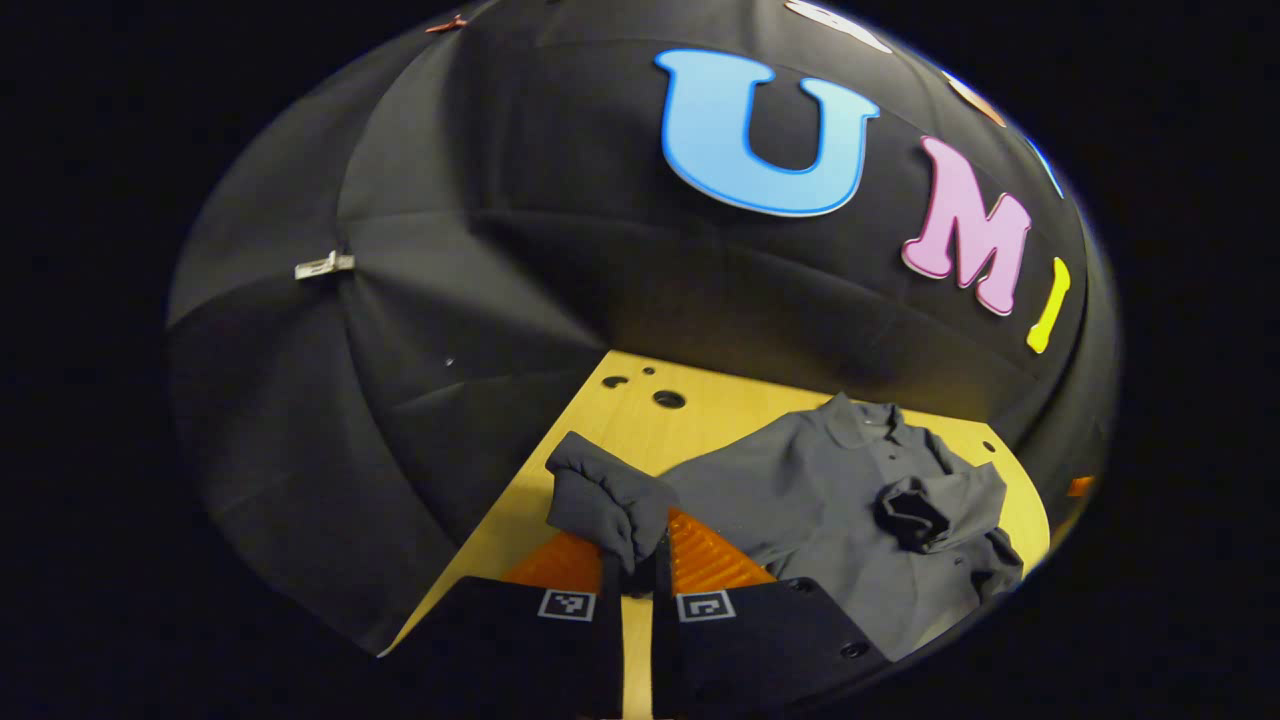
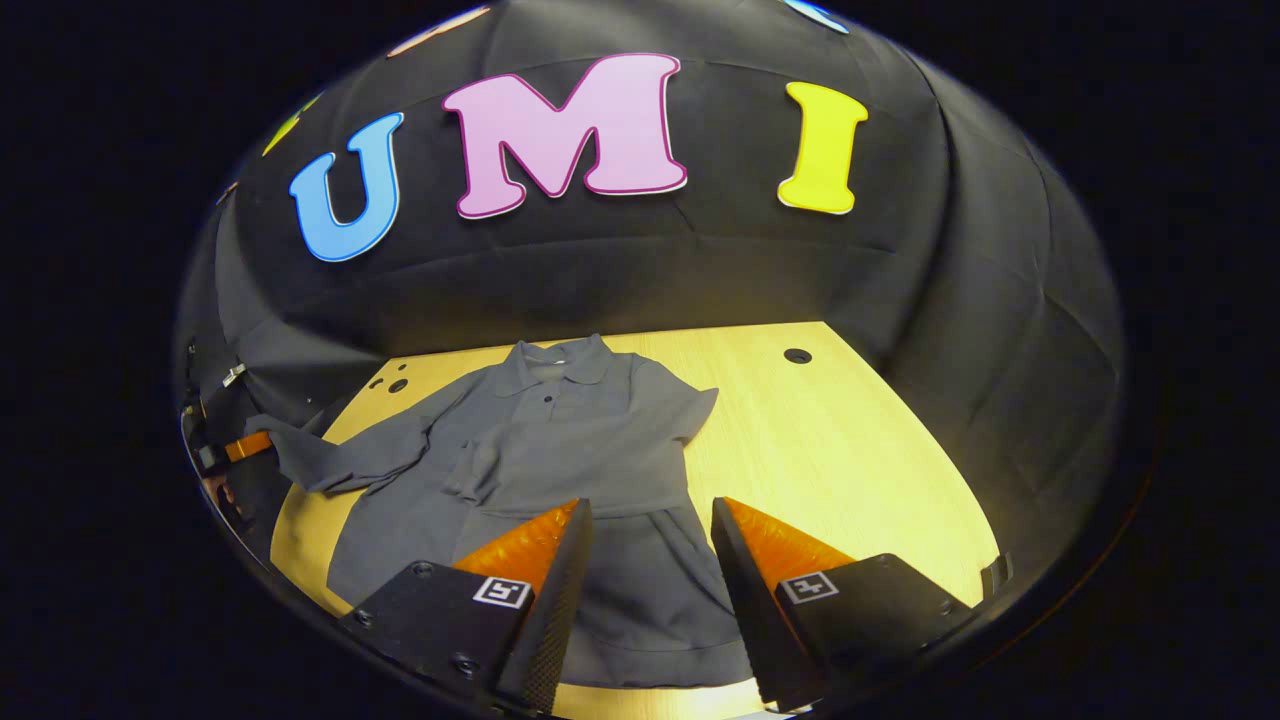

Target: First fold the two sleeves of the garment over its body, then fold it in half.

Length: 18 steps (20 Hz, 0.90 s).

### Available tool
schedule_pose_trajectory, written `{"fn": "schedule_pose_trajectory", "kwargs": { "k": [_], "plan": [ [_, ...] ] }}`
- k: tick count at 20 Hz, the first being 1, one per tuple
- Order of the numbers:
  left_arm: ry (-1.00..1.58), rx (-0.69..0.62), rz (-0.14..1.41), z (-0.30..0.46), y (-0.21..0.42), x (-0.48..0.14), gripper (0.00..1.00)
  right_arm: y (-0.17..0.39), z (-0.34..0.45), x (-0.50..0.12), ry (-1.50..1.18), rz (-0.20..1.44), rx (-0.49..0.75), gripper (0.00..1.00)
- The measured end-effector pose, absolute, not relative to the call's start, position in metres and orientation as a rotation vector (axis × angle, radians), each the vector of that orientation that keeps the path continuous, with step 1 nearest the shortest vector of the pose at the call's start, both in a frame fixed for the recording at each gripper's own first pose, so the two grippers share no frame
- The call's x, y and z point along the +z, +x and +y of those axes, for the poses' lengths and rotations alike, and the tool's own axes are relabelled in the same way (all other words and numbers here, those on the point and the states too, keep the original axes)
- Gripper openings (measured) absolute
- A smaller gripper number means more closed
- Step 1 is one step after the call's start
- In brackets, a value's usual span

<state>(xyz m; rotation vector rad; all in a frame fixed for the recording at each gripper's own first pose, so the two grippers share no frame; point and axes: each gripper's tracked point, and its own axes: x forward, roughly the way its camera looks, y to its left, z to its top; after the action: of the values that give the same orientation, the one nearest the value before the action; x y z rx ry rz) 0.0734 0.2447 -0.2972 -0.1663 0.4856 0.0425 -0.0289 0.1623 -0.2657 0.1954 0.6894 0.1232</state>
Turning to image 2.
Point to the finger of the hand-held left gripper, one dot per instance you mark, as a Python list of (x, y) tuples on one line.
[(248, 446)]

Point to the black backdrop cloth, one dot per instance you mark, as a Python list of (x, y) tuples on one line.
[(650, 270)]

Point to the small silver clip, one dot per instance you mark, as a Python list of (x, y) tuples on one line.
[(233, 375)]

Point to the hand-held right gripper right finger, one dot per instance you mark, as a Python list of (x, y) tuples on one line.
[(760, 620)]

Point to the grey polo shirt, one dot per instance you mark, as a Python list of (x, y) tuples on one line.
[(580, 440)]

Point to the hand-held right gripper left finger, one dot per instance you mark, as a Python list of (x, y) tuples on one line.
[(555, 620)]

